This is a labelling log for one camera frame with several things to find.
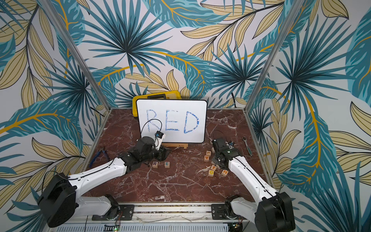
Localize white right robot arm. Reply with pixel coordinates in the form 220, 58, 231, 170
212, 138, 296, 232

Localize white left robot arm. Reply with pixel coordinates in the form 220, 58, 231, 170
37, 136, 171, 228

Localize wooden block letter H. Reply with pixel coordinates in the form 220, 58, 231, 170
221, 170, 229, 177

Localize wooden whiteboard stand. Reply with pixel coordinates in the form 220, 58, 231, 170
162, 143, 188, 149

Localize whiteboard with RED text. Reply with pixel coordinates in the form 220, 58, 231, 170
138, 100, 208, 144

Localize yellow plastic case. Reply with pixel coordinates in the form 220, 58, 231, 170
132, 90, 182, 118

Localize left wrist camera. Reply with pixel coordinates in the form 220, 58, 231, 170
155, 130, 166, 143

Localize teal handled ratchet wrench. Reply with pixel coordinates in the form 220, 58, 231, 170
242, 136, 253, 156

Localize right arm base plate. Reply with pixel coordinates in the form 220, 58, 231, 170
211, 204, 233, 220

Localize blue handled pliers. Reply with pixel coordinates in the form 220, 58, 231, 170
88, 148, 111, 169

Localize aluminium front rail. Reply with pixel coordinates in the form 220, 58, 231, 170
43, 202, 257, 232

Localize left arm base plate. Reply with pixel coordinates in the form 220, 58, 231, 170
92, 205, 134, 221

